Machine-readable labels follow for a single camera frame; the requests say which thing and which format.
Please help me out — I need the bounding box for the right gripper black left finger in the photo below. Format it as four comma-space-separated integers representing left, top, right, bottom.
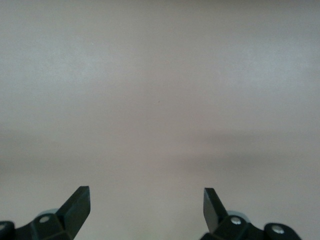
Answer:
0, 185, 91, 240

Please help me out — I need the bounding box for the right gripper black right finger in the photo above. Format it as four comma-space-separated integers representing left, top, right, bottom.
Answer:
199, 187, 301, 240

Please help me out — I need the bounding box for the brown table cover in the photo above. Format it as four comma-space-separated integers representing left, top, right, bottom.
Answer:
0, 0, 320, 240

